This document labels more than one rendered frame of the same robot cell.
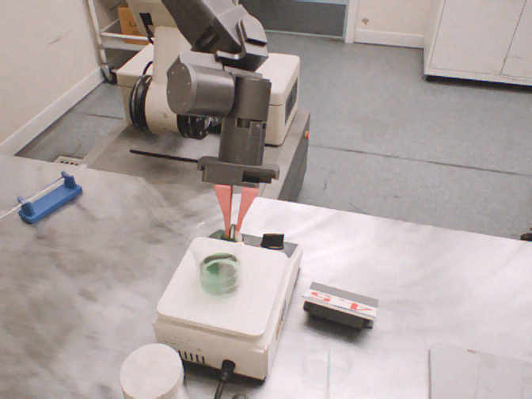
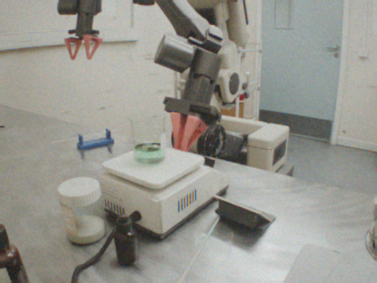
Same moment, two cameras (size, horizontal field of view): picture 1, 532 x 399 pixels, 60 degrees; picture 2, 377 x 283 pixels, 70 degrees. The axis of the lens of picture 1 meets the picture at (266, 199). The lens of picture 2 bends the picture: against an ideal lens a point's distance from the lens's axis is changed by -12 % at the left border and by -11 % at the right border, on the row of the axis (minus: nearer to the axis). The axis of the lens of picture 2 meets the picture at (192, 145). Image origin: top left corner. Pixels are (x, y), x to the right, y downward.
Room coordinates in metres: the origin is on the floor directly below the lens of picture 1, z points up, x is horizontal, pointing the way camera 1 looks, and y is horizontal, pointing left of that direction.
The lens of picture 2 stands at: (-0.05, -0.16, 1.01)
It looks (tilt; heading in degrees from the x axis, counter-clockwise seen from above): 19 degrees down; 20
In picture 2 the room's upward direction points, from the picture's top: straight up
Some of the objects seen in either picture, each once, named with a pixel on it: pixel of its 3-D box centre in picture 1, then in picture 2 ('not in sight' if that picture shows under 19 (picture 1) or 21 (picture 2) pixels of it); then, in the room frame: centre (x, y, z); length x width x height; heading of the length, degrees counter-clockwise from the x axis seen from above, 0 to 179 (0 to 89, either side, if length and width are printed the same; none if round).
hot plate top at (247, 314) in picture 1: (226, 283); (153, 162); (0.34, 0.05, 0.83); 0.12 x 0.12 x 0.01; 75
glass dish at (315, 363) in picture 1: (328, 365); (213, 238); (0.28, -0.07, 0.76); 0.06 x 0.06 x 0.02
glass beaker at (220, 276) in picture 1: (216, 260); (146, 138); (0.33, 0.05, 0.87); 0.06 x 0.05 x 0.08; 118
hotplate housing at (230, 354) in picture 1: (234, 290); (165, 182); (0.36, 0.04, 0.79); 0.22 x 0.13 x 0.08; 165
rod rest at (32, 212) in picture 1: (49, 195); (94, 138); (0.57, 0.35, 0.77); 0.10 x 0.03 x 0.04; 147
